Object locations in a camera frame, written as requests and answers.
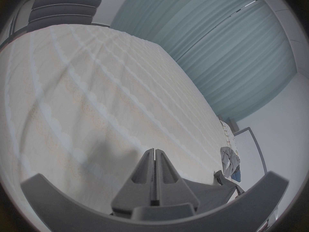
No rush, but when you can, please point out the black chest of drawers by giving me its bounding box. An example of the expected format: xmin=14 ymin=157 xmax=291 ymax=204
xmin=27 ymin=0 xmax=102 ymax=33

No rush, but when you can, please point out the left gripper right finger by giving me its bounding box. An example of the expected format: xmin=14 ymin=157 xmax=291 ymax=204
xmin=156 ymin=148 xmax=201 ymax=213

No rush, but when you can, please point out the grey bedside table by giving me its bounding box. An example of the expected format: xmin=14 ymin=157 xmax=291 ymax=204
xmin=227 ymin=117 xmax=239 ymax=130

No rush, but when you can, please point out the blue-green curtain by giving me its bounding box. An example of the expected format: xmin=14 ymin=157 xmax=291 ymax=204
xmin=169 ymin=0 xmax=298 ymax=123
xmin=110 ymin=0 xmax=262 ymax=61

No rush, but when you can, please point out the blue and white garment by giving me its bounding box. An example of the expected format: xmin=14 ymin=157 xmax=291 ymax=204
xmin=230 ymin=170 xmax=242 ymax=182

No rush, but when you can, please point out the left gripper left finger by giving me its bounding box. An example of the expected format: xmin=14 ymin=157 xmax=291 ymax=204
xmin=111 ymin=148 xmax=155 ymax=213

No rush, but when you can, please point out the grey garment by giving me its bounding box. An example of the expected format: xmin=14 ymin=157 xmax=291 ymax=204
xmin=220 ymin=147 xmax=240 ymax=178

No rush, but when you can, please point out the bed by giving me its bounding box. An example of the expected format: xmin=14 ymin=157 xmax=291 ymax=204
xmin=0 ymin=24 xmax=268 ymax=224

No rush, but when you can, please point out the black T-shirt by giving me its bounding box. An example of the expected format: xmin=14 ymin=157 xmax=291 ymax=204
xmin=180 ymin=169 xmax=245 ymax=208

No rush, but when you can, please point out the white printed pillow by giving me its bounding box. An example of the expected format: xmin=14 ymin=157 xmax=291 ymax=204
xmin=219 ymin=120 xmax=239 ymax=154

